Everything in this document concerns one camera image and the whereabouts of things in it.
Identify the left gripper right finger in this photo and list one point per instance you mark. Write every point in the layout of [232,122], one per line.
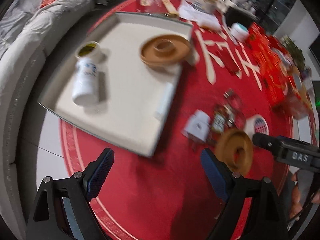
[250,205]

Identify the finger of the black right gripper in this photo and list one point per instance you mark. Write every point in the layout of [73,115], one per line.
[266,142]

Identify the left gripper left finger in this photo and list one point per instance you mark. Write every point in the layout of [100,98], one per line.
[61,208]

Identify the white tape roll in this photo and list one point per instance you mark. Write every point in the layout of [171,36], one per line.
[256,124]

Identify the small brown tape spool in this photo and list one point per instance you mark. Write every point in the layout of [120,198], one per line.
[235,149]

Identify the white plastic bottle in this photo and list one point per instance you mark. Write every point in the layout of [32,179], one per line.
[85,89]

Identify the large brown tape spool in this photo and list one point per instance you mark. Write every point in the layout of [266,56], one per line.
[164,50]

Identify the small white yellow-lidded jar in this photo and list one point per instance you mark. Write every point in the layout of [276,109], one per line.
[90,50]

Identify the right hand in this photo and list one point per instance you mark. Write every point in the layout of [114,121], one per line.
[296,206]

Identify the red cardboard gift box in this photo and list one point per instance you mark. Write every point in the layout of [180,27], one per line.
[281,78]

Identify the white power adapter plug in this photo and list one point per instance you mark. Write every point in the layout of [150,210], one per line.
[197,127]

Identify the red dark wallet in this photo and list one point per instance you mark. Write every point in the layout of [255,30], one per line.
[229,63]

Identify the white teal round container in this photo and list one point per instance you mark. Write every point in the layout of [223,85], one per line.
[239,32]

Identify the white paper sheet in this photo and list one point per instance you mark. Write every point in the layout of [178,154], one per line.
[203,20]

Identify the long wooden box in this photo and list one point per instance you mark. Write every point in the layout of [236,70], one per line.
[170,8]

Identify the grey covered sofa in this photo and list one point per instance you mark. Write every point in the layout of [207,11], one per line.
[29,33]

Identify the red flat packet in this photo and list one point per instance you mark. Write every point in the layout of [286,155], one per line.
[149,6]

